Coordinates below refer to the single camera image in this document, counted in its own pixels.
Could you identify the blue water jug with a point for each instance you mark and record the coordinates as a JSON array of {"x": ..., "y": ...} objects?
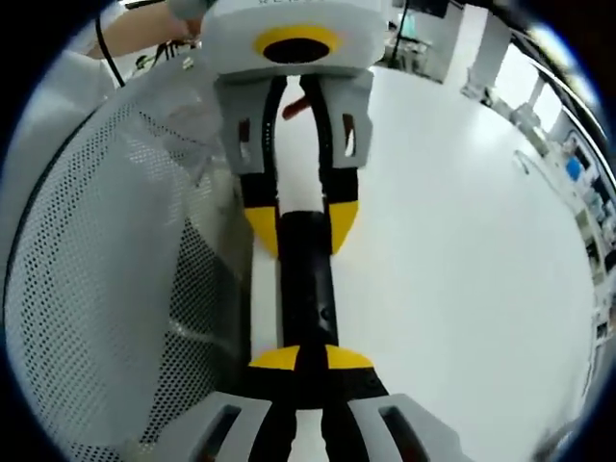
[{"x": 573, "y": 168}]

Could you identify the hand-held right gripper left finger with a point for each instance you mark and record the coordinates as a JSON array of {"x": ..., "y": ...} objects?
[{"x": 269, "y": 380}]

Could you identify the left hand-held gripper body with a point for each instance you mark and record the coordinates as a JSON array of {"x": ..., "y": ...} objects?
[{"x": 231, "y": 38}]

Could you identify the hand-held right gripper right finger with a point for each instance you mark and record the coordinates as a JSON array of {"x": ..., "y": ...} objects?
[{"x": 356, "y": 380}]

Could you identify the black cylindrical tube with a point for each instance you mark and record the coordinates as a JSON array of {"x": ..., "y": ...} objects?
[{"x": 308, "y": 289}]

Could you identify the white mesh basket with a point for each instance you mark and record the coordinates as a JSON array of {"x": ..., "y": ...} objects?
[{"x": 106, "y": 264}]

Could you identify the person's left hand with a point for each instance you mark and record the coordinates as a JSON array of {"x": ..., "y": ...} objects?
[{"x": 294, "y": 109}]

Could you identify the black light stand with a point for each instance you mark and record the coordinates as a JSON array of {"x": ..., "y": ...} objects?
[{"x": 401, "y": 29}]

